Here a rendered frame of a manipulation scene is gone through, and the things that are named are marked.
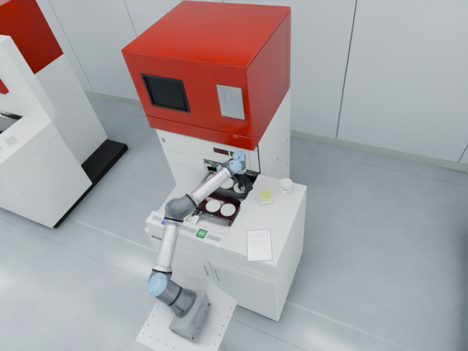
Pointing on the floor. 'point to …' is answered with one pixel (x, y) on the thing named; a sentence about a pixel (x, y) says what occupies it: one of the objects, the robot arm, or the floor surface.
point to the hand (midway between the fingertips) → (245, 192)
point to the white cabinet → (242, 274)
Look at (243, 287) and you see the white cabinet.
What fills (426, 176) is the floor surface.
